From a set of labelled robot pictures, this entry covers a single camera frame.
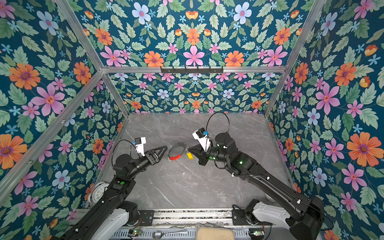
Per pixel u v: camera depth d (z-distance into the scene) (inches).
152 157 25.3
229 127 44.2
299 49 32.1
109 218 20.9
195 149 24.4
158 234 26.6
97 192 30.9
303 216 15.1
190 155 26.7
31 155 21.4
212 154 22.5
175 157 26.5
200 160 23.2
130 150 26.1
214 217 29.5
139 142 26.6
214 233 26.4
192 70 36.3
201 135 21.9
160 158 25.8
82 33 30.2
